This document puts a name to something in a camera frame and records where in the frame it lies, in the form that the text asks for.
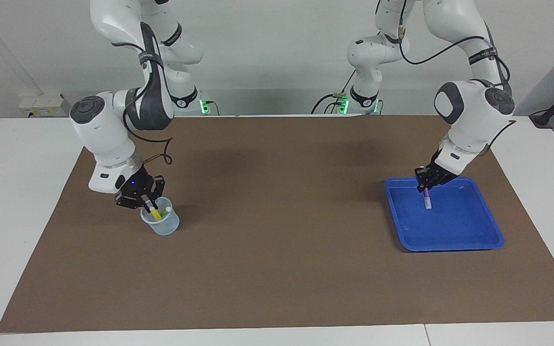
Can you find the black base cable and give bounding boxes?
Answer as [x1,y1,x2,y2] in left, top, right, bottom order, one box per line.
[311,94,350,115]

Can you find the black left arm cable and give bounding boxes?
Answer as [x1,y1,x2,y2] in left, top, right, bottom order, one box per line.
[376,0,518,154]

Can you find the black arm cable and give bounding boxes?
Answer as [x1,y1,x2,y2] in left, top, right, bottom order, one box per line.
[123,29,175,167]
[376,0,518,154]

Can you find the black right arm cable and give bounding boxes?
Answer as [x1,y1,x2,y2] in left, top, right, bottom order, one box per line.
[123,29,175,167]

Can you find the blue plastic tray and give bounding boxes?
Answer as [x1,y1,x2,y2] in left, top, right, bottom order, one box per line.
[384,176,505,252]

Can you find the clear plastic cup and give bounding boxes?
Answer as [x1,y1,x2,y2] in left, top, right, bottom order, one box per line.
[140,196,180,236]

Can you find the brown table mat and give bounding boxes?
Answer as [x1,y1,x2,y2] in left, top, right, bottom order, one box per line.
[0,115,554,334]

